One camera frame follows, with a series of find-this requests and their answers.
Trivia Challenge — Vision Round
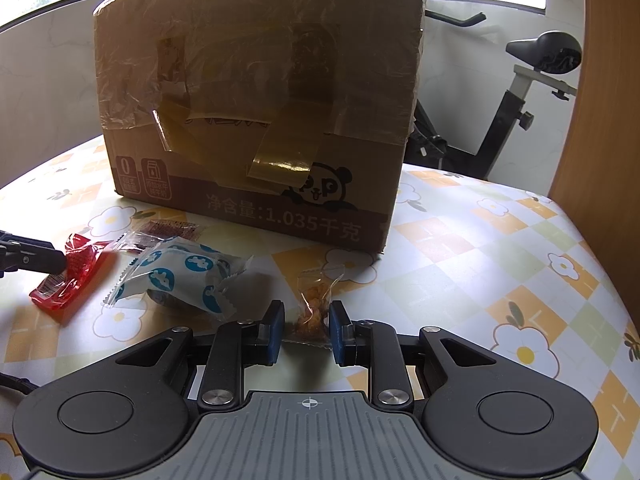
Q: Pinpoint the red candy wrapper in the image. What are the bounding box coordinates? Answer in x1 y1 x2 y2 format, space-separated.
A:
29 233 112 311

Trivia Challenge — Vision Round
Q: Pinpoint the clear packet orange snack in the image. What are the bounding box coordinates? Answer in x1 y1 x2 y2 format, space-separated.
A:
292 264 345 344

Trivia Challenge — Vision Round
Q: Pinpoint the white blue snack packet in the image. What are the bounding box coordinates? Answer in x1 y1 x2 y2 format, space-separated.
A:
105 237 252 320

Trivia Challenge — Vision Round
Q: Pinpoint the floral patterned bed sheet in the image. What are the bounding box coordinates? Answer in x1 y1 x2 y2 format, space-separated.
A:
1 136 639 479

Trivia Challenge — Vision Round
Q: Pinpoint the small dark red packet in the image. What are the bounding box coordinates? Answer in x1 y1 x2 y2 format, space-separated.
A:
114 219 204 252

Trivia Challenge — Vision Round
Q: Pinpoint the brown cardboard box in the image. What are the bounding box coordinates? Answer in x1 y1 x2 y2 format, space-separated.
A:
93 0 425 254

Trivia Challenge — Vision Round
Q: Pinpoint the wooden headboard panel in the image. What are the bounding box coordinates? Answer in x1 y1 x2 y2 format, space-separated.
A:
550 0 639 311

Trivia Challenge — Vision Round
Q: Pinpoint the black exercise bike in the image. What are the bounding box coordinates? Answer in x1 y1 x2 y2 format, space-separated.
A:
404 30 582 180

